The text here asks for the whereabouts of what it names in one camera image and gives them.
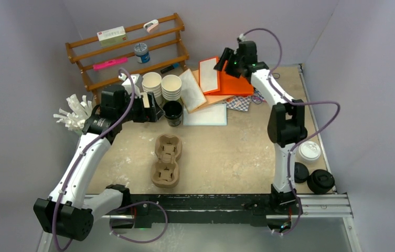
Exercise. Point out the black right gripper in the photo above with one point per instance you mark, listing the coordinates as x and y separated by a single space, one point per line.
229 56

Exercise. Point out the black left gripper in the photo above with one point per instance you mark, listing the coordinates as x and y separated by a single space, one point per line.
150 114

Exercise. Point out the orange paper bag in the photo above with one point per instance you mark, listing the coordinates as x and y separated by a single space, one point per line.
217 83

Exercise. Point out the white paper cup stack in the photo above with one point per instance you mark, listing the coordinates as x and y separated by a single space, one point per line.
152 83

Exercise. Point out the kraft brown paper bag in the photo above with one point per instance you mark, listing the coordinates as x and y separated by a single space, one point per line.
191 95

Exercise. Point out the brown pulp cup carrier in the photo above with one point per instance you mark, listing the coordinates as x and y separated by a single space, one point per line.
165 171

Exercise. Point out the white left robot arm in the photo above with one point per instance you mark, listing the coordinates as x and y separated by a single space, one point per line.
66 211

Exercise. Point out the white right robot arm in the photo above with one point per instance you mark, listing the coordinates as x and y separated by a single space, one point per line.
286 125

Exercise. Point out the white coffee cup lid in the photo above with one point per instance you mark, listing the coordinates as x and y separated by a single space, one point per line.
309 151

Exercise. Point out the black paper cup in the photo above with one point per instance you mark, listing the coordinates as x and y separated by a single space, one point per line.
173 113

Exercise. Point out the checkered blue white bag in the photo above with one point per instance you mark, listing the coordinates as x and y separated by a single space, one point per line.
242 103

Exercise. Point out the black blue marker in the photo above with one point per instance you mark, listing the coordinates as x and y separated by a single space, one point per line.
169 68

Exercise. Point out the pink highlighter marker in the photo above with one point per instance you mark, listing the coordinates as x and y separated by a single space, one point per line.
109 63

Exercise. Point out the light blue paper bag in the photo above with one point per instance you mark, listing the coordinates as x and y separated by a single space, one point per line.
213 115

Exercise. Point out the blue white jar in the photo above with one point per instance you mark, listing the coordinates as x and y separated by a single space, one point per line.
141 52

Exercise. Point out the green cup with straws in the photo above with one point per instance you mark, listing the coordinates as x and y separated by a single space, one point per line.
80 110

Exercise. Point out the wooden shelf rack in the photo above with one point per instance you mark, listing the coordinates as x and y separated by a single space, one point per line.
166 47

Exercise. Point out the pink white small device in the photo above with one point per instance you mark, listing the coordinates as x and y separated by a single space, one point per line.
152 26

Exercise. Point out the white green box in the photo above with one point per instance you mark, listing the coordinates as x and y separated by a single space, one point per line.
112 36

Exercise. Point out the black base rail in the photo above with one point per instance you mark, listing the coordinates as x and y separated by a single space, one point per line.
257 210

